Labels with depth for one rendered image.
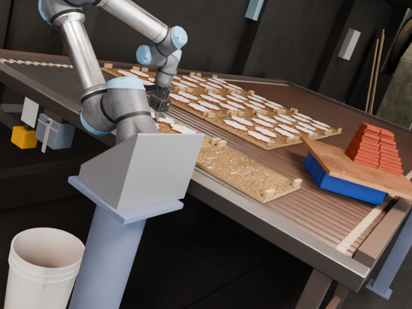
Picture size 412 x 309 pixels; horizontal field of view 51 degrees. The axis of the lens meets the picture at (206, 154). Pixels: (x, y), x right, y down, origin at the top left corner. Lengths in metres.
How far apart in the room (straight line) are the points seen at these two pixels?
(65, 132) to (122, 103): 0.70
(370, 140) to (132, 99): 1.26
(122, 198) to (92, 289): 0.38
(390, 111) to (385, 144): 6.23
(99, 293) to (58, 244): 0.64
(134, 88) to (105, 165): 0.26
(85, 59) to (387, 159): 1.45
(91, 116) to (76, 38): 0.27
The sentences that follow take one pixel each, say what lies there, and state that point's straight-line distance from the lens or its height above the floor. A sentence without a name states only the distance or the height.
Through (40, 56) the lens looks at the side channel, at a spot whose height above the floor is 0.95.
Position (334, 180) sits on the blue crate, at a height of 0.97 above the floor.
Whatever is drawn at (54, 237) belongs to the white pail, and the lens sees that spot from 2.13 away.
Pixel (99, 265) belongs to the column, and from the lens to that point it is 1.49.
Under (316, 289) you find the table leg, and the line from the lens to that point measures 1.47.
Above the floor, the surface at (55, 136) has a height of 0.77.
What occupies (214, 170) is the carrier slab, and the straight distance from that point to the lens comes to 1.66.
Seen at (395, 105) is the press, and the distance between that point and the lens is 8.47.
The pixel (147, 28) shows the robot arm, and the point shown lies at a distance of 1.63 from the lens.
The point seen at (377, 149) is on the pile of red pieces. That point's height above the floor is 1.13.
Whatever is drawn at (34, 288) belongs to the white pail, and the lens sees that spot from 1.95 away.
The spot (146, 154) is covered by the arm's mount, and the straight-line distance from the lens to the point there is 1.27.
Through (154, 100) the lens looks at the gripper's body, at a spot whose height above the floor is 1.06.
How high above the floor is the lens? 1.48
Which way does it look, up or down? 18 degrees down
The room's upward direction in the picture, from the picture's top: 19 degrees clockwise
